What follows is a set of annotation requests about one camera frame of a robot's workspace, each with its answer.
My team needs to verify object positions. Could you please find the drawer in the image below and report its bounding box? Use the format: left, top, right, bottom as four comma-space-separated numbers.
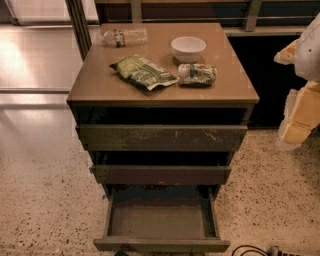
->
90, 165, 231, 185
94, 185, 230, 254
76, 124, 247, 152

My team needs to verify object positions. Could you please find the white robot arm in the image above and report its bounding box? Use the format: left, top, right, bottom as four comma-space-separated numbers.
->
274, 13, 320, 151

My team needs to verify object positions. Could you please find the brown wooden drawer cabinet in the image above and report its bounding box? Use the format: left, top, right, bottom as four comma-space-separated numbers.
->
66, 22, 260, 201

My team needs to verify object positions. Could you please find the metal railing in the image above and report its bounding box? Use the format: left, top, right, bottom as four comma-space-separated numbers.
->
94, 0, 320, 32

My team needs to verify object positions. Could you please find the white ceramic bowl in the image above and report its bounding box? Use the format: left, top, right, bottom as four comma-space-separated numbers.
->
171, 36, 206, 63

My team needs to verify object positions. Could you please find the green chip bag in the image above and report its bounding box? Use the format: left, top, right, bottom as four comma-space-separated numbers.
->
109, 55, 178, 91

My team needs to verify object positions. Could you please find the clear plastic water bottle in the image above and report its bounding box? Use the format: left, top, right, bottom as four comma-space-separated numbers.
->
102, 27, 148, 48

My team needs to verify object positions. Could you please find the black floor cable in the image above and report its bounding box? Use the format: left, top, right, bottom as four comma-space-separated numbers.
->
231, 244, 271, 256

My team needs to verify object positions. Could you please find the dark vertical post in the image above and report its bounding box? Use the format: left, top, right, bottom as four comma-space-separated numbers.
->
65, 0, 91, 60

